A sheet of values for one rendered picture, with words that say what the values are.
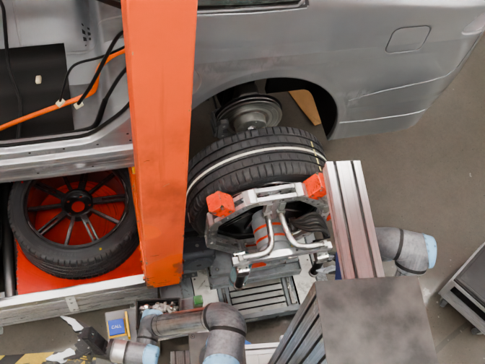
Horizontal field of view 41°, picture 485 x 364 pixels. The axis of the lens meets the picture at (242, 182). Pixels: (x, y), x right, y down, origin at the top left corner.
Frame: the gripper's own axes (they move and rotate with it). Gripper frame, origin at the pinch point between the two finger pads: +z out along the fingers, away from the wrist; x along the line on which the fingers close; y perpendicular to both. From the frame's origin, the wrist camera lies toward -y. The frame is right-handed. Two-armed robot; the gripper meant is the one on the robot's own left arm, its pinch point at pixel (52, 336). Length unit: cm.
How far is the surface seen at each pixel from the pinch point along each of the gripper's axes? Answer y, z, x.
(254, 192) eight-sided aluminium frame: 2, -58, 74
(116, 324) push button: 71, -9, 39
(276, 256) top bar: 18, -72, 57
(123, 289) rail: 83, -6, 62
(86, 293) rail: 79, 10, 55
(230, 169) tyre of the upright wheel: -1, -47, 82
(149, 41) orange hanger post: -103, -24, 34
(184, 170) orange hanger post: -41, -33, 46
